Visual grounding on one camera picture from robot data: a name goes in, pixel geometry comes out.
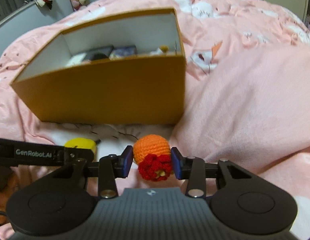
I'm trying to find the orange crochet ball keychain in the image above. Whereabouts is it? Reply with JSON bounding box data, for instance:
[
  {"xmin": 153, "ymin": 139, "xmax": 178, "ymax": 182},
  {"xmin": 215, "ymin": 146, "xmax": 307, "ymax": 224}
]
[{"xmin": 133, "ymin": 134, "xmax": 173, "ymax": 182}]

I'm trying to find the white glasses case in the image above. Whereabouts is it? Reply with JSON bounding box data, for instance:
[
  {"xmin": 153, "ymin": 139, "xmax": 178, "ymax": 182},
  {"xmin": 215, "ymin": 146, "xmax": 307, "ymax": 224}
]
[{"xmin": 66, "ymin": 53, "xmax": 86, "ymax": 67}]

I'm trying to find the black rectangular gift box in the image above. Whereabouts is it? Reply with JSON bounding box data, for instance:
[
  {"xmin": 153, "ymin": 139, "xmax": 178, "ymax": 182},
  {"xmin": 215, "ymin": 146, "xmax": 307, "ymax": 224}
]
[{"xmin": 83, "ymin": 45, "xmax": 114, "ymax": 62}]

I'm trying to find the illustrated card box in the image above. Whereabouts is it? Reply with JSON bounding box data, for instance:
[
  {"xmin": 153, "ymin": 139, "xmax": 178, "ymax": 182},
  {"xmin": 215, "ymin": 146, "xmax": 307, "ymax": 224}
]
[{"xmin": 109, "ymin": 45, "xmax": 138, "ymax": 60}]

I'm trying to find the white black-eared plush toy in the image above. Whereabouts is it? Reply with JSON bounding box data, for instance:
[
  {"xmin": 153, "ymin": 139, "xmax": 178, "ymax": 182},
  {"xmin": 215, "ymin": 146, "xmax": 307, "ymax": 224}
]
[{"xmin": 90, "ymin": 53, "xmax": 109, "ymax": 61}]

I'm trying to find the orange blue penguin plush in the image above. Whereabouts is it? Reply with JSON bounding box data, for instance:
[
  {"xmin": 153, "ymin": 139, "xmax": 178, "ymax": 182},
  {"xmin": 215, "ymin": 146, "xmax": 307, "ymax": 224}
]
[{"xmin": 150, "ymin": 45, "xmax": 169, "ymax": 56}]

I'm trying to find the operator hand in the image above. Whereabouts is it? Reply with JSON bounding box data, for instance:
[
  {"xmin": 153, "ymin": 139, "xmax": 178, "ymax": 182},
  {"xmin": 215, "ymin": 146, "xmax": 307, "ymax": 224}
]
[{"xmin": 0, "ymin": 167, "xmax": 20, "ymax": 213}]

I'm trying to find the yellow plush item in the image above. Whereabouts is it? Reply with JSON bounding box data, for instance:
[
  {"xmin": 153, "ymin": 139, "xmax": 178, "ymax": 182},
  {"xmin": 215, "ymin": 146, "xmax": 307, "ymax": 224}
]
[{"xmin": 64, "ymin": 138, "xmax": 97, "ymax": 162}]

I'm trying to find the orange cardboard storage box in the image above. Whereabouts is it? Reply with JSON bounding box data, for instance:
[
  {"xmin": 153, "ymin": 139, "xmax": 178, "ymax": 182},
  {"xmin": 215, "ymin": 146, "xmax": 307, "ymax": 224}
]
[{"xmin": 11, "ymin": 8, "xmax": 186, "ymax": 125}]

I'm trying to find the pink cloud pattern duvet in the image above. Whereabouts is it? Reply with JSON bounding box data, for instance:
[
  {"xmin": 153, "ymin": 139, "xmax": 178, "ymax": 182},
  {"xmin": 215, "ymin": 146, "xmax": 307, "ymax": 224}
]
[{"xmin": 0, "ymin": 0, "xmax": 310, "ymax": 239}]

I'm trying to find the window ledge rail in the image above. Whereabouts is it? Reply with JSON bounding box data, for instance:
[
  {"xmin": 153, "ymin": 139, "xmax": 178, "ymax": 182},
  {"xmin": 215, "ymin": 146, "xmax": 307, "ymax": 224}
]
[{"xmin": 0, "ymin": 1, "xmax": 36, "ymax": 27}]

